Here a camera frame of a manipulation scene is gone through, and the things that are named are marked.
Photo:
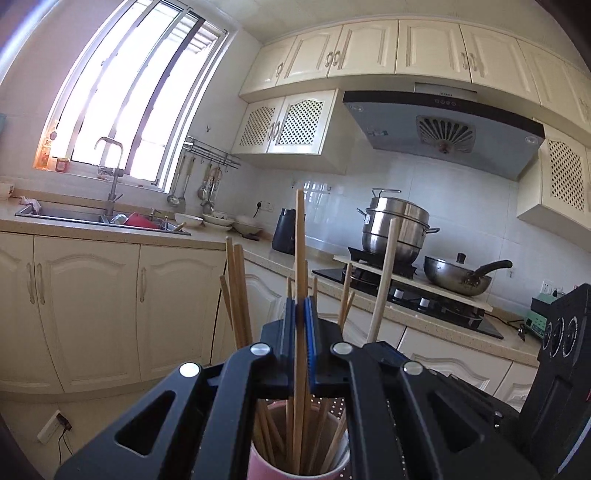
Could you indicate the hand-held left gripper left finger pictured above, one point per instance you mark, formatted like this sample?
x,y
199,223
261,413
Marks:
x,y
290,341

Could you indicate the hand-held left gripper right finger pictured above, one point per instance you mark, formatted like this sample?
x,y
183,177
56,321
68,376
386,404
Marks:
x,y
311,341

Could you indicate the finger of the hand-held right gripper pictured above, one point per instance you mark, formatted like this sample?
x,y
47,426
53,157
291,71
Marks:
x,y
461,387

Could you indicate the bunch of wooden chopsticks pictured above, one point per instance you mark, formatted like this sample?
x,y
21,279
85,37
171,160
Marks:
x,y
236,286

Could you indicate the long wooden chopstick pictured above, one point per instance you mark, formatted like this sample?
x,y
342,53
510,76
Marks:
x,y
385,277
300,240

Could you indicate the pink cup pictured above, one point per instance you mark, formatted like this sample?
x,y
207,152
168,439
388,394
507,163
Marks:
x,y
261,470

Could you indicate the black glass gas stove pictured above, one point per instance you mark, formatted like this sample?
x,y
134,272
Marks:
x,y
461,318

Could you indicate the brown polka dot tablecloth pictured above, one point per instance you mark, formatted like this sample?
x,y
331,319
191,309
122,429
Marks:
x,y
337,406

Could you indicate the green countertop appliance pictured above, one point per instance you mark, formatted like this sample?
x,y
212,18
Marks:
x,y
538,318

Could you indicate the light wooden board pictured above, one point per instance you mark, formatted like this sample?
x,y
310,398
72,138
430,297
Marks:
x,y
475,302

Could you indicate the black pot stand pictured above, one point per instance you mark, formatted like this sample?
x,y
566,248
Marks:
x,y
360,256

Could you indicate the black kettle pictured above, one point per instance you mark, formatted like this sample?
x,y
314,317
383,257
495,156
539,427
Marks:
x,y
284,233

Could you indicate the steel wok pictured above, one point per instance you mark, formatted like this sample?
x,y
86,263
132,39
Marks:
x,y
448,277

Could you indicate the white bowl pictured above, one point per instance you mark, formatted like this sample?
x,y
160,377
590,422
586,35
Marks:
x,y
248,228

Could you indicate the white bowls on counter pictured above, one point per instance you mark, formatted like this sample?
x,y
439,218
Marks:
x,y
219,222

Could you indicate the steel steamer pot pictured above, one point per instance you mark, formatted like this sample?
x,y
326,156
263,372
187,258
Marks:
x,y
397,226

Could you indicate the white dish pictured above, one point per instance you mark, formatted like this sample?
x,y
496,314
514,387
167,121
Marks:
x,y
189,220

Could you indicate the hanging metal spoons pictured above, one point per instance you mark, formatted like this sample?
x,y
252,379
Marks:
x,y
207,184

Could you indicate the hanging metal ladle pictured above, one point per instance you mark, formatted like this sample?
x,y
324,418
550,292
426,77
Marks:
x,y
174,194

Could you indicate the red plastic basin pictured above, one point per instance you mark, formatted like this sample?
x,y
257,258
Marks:
x,y
138,220

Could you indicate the cream base kitchen cabinets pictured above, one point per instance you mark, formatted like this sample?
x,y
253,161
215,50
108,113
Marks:
x,y
87,300

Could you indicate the cream lattice door cabinet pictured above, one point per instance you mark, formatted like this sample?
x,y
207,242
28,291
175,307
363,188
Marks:
x,y
295,122
561,175

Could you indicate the metal sink faucet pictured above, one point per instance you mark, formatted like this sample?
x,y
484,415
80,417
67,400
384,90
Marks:
x,y
113,194

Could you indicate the grey range hood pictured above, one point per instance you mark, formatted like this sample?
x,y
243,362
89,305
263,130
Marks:
x,y
443,134

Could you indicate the white power strip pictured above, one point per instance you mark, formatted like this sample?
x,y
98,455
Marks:
x,y
51,427

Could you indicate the steel kitchen sink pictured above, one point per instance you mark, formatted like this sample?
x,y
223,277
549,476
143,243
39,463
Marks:
x,y
60,213

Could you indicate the crumpled dish cloth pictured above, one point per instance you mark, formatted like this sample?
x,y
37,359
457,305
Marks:
x,y
30,204

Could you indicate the kitchen window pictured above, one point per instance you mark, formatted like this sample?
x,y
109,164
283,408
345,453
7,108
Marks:
x,y
115,92

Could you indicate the orange bottle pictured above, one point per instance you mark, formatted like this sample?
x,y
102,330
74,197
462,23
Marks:
x,y
46,152

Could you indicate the white wall outlet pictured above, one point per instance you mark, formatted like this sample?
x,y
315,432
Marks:
x,y
551,288

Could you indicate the wall outlet with plug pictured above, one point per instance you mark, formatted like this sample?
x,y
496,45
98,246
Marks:
x,y
262,206

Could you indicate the metal utensil wall rack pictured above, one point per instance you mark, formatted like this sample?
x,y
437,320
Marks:
x,y
212,152

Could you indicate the cream upper wall cabinets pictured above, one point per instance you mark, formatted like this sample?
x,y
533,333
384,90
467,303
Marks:
x,y
360,50

